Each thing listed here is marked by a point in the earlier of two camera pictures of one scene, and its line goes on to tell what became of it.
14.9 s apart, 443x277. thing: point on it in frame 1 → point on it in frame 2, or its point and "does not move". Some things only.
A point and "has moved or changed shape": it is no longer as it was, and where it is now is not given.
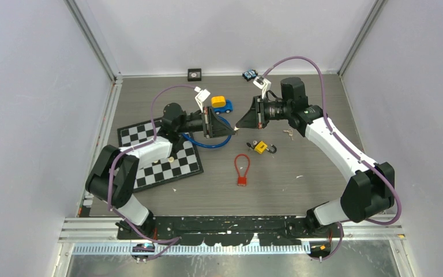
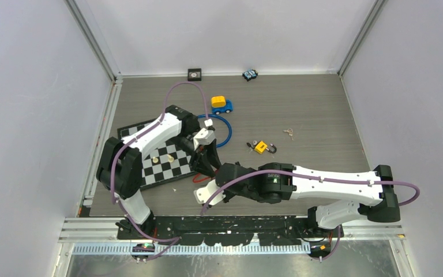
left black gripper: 217,128 → 204,158
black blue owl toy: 250,74 does not move
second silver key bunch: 290,133 does not move
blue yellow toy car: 220,104 does not move
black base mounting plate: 228,231 does not move
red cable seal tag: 241,181 has moved or changed shape
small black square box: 194,74 does not move
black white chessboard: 184,163 does not move
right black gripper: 251,119 → 228,195
